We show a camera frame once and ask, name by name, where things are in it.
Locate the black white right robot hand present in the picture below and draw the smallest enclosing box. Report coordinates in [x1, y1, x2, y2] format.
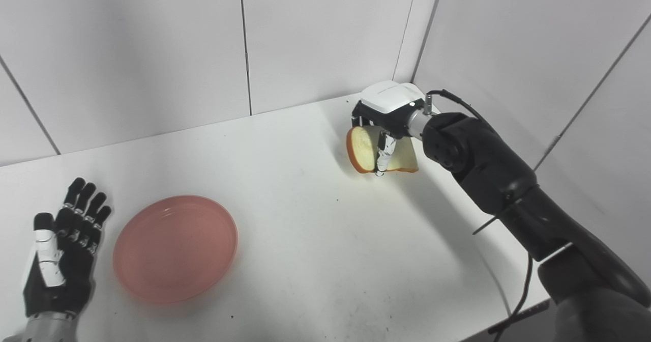
[351, 80, 427, 177]

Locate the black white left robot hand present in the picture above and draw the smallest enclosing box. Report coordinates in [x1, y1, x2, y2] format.
[23, 178, 112, 318]

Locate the slice of bread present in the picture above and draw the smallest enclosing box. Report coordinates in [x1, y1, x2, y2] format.
[346, 125, 419, 174]

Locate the pink round plate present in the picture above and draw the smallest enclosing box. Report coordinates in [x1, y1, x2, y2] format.
[113, 195, 239, 304]

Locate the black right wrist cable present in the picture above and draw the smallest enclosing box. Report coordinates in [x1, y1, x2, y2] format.
[425, 89, 535, 342]

